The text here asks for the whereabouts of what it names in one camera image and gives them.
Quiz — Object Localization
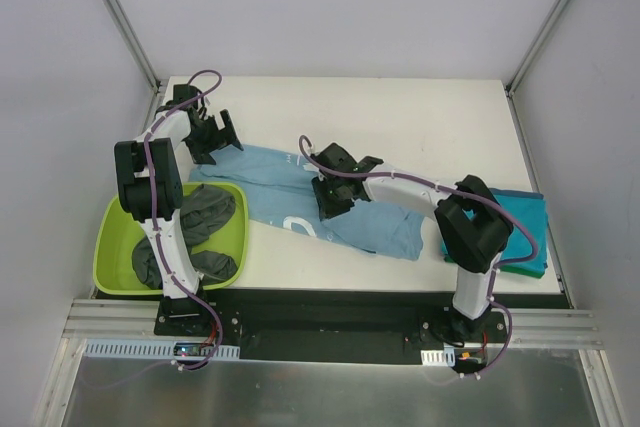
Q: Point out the light blue t-shirt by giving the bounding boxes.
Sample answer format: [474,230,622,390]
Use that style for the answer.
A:
[189,145,425,261]

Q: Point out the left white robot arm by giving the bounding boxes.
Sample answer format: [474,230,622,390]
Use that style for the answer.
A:
[114,83,242,299]

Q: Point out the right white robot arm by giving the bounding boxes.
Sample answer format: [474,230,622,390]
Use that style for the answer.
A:
[309,143,514,342]

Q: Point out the dark grey t-shirt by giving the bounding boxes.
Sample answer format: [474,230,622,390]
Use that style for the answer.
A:
[131,184,238,289]

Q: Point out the green plastic basket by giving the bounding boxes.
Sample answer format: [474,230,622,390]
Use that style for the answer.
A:
[93,182,249,297]

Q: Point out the folded teal t-shirt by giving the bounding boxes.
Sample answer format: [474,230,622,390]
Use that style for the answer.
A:
[435,187,547,274]

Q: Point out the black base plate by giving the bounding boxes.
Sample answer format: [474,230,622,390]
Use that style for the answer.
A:
[154,289,506,365]

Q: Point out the right white cable duct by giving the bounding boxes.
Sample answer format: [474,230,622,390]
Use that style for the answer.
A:
[420,349,456,368]

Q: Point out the white cable duct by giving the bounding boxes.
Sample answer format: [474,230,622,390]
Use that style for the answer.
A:
[420,349,456,368]
[84,339,240,362]

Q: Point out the left aluminium frame post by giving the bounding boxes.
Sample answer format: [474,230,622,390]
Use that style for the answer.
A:
[102,0,162,93]

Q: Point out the aluminium frame post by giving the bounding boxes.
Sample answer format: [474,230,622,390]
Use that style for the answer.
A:
[102,0,162,93]
[505,0,573,98]

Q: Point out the left white cable duct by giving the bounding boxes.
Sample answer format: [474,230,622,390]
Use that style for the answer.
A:
[84,339,240,362]

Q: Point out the right aluminium frame post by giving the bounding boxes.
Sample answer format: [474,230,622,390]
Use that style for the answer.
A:
[505,0,573,98]

